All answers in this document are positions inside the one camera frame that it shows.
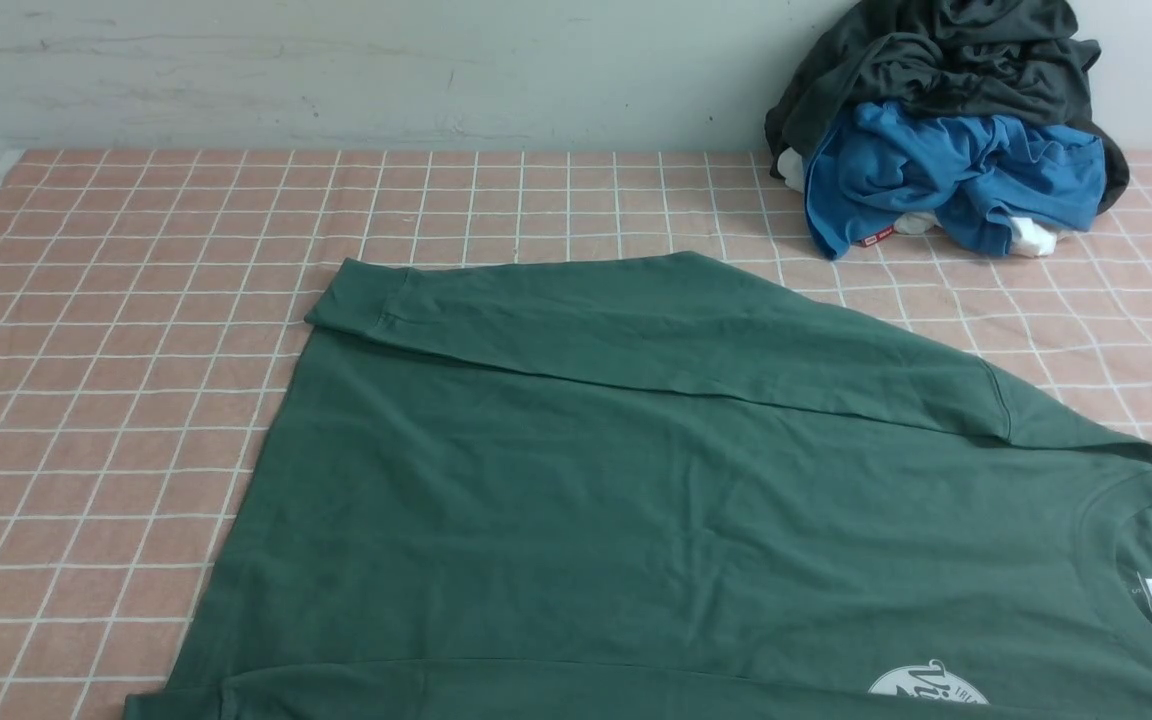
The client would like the blue crumpled garment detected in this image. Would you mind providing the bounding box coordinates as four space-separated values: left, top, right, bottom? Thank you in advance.
803 101 1107 260

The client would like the pink checked tablecloth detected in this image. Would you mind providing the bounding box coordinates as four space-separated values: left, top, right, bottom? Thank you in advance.
0 149 1152 719

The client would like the dark grey crumpled garment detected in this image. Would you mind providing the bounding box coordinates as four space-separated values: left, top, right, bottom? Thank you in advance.
764 1 1132 211

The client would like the green long-sleeved shirt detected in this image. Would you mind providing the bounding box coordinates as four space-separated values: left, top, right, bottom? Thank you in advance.
124 252 1152 719

